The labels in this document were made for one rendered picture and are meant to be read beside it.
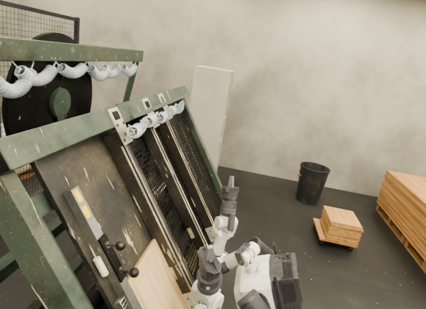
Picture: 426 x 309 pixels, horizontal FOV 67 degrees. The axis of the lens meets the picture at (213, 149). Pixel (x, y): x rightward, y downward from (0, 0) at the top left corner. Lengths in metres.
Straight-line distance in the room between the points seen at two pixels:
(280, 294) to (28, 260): 0.98
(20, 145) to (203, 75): 4.29
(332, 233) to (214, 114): 2.49
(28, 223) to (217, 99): 4.36
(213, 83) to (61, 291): 4.38
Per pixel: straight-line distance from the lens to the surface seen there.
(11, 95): 1.75
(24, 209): 1.15
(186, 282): 1.89
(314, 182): 5.85
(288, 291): 1.56
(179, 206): 2.15
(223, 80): 5.19
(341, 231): 4.74
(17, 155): 1.12
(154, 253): 1.75
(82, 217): 1.35
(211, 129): 5.32
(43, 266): 1.19
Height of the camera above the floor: 2.27
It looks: 16 degrees down
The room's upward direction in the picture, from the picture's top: 9 degrees clockwise
